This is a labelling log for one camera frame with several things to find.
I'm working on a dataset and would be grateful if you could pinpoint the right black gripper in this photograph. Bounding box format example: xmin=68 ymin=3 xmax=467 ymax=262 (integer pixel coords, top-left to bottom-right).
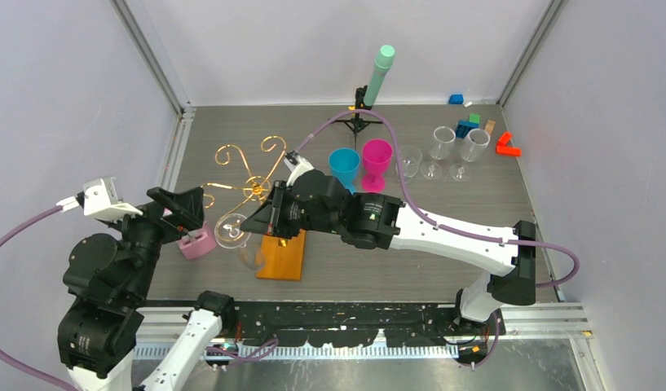
xmin=242 ymin=182 xmax=342 ymax=241

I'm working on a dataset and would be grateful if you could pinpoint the clear wine glass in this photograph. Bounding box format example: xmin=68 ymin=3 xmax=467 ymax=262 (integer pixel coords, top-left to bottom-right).
xmin=395 ymin=146 xmax=423 ymax=182
xmin=214 ymin=213 xmax=266 ymax=272
xmin=449 ymin=128 xmax=491 ymax=182
xmin=420 ymin=125 xmax=456 ymax=179

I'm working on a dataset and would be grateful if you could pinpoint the blue wine glass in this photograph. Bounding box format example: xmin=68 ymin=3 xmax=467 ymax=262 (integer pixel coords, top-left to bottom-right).
xmin=329 ymin=148 xmax=360 ymax=194

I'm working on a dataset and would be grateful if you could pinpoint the pink wine glass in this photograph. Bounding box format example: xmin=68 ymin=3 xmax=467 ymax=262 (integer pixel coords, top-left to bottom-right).
xmin=362 ymin=138 xmax=393 ymax=193

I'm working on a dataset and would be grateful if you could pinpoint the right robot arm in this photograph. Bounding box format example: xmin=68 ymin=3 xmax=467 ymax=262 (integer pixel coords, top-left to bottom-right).
xmin=240 ymin=169 xmax=536 ymax=335

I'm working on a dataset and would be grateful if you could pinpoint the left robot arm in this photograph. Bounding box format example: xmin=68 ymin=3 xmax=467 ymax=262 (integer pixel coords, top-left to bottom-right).
xmin=57 ymin=178 xmax=205 ymax=390

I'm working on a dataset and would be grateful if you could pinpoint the orange wooden rack base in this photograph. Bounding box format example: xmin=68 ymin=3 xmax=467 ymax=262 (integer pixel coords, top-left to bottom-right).
xmin=256 ymin=230 xmax=306 ymax=282

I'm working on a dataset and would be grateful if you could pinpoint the pink metronome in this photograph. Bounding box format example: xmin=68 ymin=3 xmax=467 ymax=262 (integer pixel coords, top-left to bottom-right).
xmin=177 ymin=222 xmax=218 ymax=261

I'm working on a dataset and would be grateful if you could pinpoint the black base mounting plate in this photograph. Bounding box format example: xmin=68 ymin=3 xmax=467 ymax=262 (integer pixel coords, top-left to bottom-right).
xmin=218 ymin=301 xmax=504 ymax=348

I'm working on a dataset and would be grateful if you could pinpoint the black tripod mic stand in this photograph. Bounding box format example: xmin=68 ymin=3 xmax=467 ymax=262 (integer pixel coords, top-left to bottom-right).
xmin=335 ymin=85 xmax=382 ymax=150

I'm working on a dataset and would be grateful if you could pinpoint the mint green microphone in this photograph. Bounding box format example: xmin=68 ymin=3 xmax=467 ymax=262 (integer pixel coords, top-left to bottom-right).
xmin=363 ymin=45 xmax=395 ymax=108

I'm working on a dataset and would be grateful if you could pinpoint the blue lego brick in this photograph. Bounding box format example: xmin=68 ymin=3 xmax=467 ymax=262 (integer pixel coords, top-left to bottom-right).
xmin=455 ymin=120 xmax=479 ymax=138

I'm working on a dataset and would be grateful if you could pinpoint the tan wooden block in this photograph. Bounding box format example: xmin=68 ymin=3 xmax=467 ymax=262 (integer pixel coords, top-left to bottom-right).
xmin=483 ymin=120 xmax=496 ymax=135

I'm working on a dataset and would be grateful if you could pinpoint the red plastic block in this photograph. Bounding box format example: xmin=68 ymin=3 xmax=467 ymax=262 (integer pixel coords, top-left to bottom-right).
xmin=496 ymin=132 xmax=522 ymax=157

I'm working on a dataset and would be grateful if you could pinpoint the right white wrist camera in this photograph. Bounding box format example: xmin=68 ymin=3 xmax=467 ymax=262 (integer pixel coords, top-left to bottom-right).
xmin=283 ymin=151 xmax=315 ymax=187

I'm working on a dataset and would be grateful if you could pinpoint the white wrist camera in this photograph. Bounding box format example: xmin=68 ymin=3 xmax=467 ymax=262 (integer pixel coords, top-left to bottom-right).
xmin=283 ymin=151 xmax=315 ymax=187
xmin=83 ymin=177 xmax=143 ymax=222

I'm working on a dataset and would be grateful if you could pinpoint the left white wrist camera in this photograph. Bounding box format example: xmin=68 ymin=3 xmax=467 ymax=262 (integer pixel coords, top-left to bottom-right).
xmin=83 ymin=177 xmax=143 ymax=222

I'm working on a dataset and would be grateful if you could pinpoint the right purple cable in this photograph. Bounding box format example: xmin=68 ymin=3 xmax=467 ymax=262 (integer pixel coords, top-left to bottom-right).
xmin=294 ymin=108 xmax=581 ymax=368

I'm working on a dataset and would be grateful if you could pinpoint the purple cable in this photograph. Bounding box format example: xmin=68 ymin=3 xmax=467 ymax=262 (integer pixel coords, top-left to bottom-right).
xmin=294 ymin=108 xmax=581 ymax=368
xmin=0 ymin=196 xmax=80 ymax=391

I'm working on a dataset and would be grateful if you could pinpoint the blue block by wall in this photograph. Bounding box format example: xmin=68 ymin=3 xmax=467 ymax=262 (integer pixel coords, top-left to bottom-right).
xmin=448 ymin=94 xmax=465 ymax=105

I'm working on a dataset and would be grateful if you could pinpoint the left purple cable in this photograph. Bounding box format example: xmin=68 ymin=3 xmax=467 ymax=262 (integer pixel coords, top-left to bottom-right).
xmin=0 ymin=196 xmax=80 ymax=391

